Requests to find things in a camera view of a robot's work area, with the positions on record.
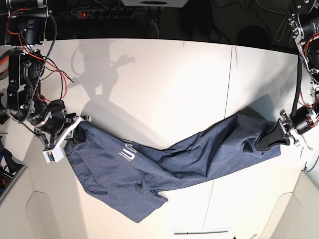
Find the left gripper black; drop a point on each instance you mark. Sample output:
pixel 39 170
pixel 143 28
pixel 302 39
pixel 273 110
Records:
pixel 290 128

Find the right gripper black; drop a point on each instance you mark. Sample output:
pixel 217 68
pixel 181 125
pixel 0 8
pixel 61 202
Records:
pixel 57 126

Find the blue grey t-shirt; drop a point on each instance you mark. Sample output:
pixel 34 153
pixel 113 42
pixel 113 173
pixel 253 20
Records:
pixel 129 177

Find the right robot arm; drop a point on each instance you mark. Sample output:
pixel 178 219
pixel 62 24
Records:
pixel 25 30

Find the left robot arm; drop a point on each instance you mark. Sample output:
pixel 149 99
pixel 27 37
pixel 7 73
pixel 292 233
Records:
pixel 303 18

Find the black round object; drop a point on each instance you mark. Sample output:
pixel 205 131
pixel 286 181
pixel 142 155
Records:
pixel 3 107

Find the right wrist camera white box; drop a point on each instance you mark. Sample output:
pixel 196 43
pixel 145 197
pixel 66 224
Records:
pixel 53 155

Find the white power strip red switch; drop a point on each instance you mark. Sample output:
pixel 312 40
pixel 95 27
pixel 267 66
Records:
pixel 113 13

